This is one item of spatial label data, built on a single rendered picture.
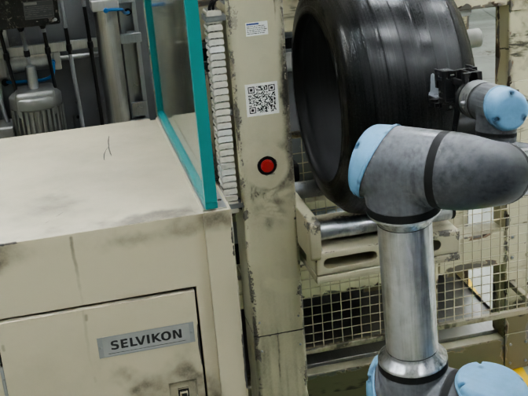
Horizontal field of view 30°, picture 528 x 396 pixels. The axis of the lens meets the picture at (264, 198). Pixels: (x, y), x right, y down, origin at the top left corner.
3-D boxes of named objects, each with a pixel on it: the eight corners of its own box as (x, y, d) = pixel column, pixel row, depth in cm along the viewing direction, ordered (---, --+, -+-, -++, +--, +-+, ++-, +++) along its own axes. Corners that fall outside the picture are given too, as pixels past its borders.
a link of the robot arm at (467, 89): (504, 118, 187) (464, 124, 185) (493, 115, 191) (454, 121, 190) (502, 78, 185) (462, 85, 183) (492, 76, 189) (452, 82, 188)
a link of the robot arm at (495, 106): (489, 137, 175) (493, 89, 173) (463, 126, 185) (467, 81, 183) (529, 135, 177) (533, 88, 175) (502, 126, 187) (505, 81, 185)
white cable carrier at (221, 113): (225, 214, 231) (205, 11, 214) (221, 207, 235) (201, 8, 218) (243, 211, 231) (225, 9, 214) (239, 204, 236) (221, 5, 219)
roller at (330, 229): (309, 230, 233) (314, 245, 231) (311, 218, 230) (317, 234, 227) (447, 207, 240) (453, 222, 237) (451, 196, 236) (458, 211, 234)
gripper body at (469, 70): (466, 64, 200) (492, 70, 189) (468, 105, 202) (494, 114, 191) (430, 68, 199) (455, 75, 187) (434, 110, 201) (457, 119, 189)
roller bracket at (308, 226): (311, 262, 226) (308, 223, 223) (269, 203, 262) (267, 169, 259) (324, 260, 227) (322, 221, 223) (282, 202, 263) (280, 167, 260)
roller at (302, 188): (280, 185, 258) (283, 201, 258) (284, 183, 254) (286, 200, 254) (405, 165, 265) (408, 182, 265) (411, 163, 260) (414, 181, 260)
